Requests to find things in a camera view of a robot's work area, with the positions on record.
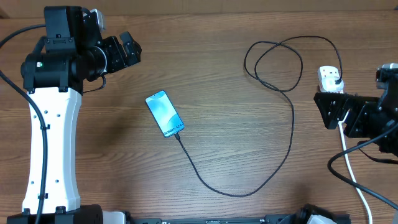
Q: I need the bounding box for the white power strip cord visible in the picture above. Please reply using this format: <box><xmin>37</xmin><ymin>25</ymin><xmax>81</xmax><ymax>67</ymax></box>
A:
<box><xmin>338</xmin><ymin>110</ymin><xmax>374</xmax><ymax>224</ymax></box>

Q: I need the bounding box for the white charger plug adapter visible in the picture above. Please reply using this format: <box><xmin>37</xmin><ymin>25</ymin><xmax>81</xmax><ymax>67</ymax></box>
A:
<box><xmin>320</xmin><ymin>77</ymin><xmax>345</xmax><ymax>93</ymax></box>

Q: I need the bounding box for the Samsung Galaxy smartphone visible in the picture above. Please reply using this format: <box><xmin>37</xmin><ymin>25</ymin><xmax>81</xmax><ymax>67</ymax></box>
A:
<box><xmin>146</xmin><ymin>90</ymin><xmax>185</xmax><ymax>138</ymax></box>

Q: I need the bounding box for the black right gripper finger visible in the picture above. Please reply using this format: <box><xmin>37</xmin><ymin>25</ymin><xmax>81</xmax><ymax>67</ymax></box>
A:
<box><xmin>343</xmin><ymin>101</ymin><xmax>381</xmax><ymax>138</ymax></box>
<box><xmin>314</xmin><ymin>92</ymin><xmax>379</xmax><ymax>129</ymax></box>

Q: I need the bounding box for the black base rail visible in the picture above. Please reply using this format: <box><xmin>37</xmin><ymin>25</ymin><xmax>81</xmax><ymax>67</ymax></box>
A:
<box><xmin>130</xmin><ymin>213</ymin><xmax>352</xmax><ymax>224</ymax></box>

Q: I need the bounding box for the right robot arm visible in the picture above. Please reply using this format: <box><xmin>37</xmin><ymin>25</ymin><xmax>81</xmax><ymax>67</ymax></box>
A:
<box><xmin>314</xmin><ymin>63</ymin><xmax>397</xmax><ymax>223</ymax></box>

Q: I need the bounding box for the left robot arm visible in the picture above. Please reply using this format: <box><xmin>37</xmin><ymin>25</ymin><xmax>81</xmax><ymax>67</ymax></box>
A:
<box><xmin>7</xmin><ymin>6</ymin><xmax>142</xmax><ymax>224</ymax></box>

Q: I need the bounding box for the white power strip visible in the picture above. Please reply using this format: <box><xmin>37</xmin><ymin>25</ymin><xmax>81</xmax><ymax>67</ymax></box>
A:
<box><xmin>317</xmin><ymin>65</ymin><xmax>340</xmax><ymax>87</ymax></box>

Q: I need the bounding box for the black USB charging cable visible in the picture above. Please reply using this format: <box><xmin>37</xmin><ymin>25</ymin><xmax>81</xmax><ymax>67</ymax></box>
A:
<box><xmin>174</xmin><ymin>35</ymin><xmax>344</xmax><ymax>198</ymax></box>

